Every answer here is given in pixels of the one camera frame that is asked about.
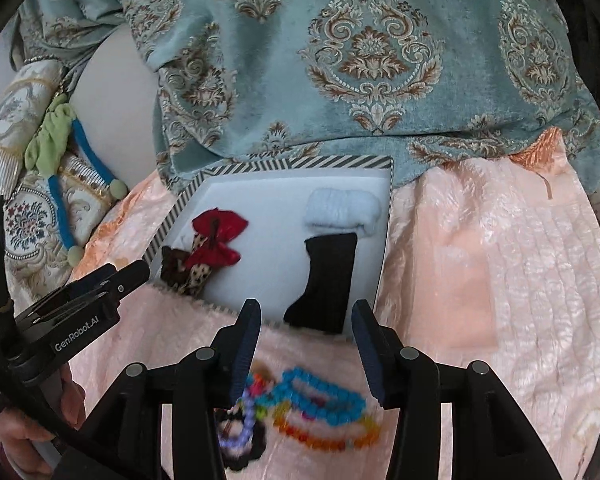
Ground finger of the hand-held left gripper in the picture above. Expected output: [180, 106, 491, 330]
[71, 263, 120, 288]
[14, 260, 152, 328]

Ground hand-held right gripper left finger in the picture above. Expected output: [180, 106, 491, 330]
[54, 299, 263, 480]

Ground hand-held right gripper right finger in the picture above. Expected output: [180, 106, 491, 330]
[351, 299, 563, 480]

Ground rainbow bead bracelet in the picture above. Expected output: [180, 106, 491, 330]
[245, 371, 282, 412]

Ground blue bead bracelet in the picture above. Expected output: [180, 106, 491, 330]
[275, 366, 367, 423]

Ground purple bead bracelet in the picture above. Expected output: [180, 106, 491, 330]
[218, 394, 259, 454]

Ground orange green bead bracelet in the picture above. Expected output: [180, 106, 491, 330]
[274, 410, 382, 454]

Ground black bead bracelet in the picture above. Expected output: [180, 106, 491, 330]
[215, 410, 269, 472]

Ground striped cardboard box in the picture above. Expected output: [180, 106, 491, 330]
[147, 155, 396, 343]

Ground person's left hand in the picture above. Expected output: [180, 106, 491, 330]
[0, 365, 86, 476]

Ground brown scrunchie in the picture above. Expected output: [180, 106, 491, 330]
[159, 246, 193, 286]

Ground leopard print bow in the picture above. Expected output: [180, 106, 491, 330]
[179, 232, 217, 297]

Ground floral embroidered cushion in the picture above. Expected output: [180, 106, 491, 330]
[1, 152, 120, 282]

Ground black cloth band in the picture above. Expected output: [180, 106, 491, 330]
[283, 232, 359, 335]

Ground red bow hair clip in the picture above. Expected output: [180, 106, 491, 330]
[191, 209, 249, 269]

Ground pink quilted blanket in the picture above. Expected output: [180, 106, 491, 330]
[70, 127, 600, 480]

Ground green and blue plush toy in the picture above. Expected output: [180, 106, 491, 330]
[24, 95, 129, 267]

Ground light blue fluffy scrunchie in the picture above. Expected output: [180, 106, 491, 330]
[305, 188, 384, 237]

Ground beige sofa cushion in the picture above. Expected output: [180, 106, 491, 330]
[71, 27, 177, 192]

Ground teal patterned blanket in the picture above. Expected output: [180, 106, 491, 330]
[10, 0, 600, 197]

